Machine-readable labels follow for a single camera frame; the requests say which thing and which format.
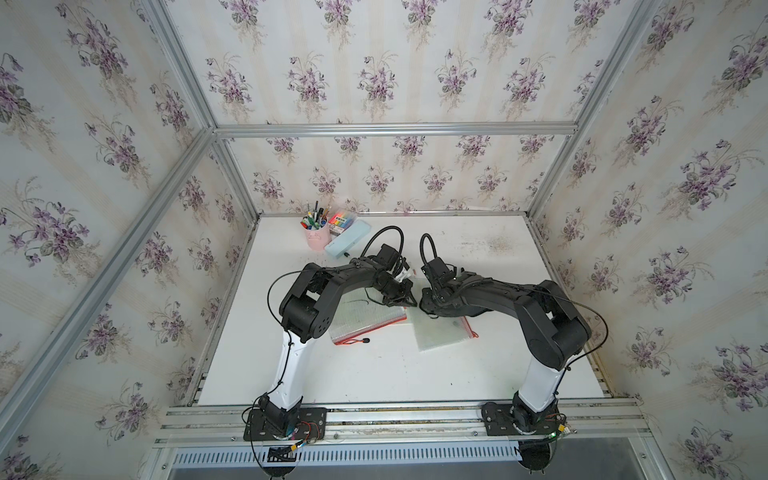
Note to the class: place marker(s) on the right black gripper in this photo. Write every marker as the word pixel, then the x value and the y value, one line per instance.
pixel 428 307

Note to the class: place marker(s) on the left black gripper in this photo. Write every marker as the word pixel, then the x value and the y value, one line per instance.
pixel 400 298

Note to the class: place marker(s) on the mesh document bag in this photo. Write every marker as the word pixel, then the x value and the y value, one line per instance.
pixel 358 314
pixel 436 332

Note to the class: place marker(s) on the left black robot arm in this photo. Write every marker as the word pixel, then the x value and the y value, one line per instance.
pixel 308 309

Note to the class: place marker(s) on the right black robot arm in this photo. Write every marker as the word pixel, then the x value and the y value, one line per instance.
pixel 553 328

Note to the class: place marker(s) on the light blue pencil case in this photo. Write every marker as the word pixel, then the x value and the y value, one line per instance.
pixel 342 243

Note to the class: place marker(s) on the colourful marker box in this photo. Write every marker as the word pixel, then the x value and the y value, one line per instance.
pixel 340 221

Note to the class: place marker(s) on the pink pen cup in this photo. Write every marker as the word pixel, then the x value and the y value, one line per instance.
pixel 318 239

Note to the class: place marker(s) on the white ventilation grille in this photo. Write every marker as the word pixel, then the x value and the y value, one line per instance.
pixel 351 455

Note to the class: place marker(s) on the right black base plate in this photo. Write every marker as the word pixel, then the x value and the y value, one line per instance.
pixel 516 418

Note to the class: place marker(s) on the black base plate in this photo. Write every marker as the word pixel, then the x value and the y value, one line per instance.
pixel 302 423
pixel 516 418

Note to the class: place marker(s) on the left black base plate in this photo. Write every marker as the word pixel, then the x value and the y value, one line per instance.
pixel 302 423

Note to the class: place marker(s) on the aluminium mounting rail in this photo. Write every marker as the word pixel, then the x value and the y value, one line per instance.
pixel 348 423

